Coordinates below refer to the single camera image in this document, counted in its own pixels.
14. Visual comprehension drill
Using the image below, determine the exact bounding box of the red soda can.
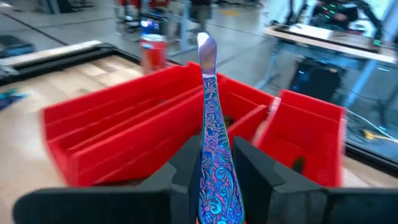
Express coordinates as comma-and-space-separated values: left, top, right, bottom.
139, 33, 169, 75

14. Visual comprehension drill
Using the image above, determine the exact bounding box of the yellow extension cord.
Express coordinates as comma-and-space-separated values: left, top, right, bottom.
363, 129, 398, 143

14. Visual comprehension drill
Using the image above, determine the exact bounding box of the black computer tower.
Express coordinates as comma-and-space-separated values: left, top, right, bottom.
288, 58, 346, 104

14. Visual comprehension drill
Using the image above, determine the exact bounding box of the iridescent table knife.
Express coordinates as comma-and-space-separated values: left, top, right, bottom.
0, 88, 30, 111
195, 30, 246, 224

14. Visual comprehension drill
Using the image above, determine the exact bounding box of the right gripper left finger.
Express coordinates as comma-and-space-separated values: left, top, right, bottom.
12, 135, 203, 224

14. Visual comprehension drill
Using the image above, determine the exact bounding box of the wooden workstation table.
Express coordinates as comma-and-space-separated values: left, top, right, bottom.
262, 23, 398, 65

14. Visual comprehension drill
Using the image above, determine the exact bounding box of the red plastic bin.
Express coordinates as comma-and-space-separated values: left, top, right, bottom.
39, 61, 205, 187
68, 72, 276, 187
252, 89, 346, 188

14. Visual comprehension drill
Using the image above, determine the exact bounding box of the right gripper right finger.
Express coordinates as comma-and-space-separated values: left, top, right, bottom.
233, 136, 398, 224

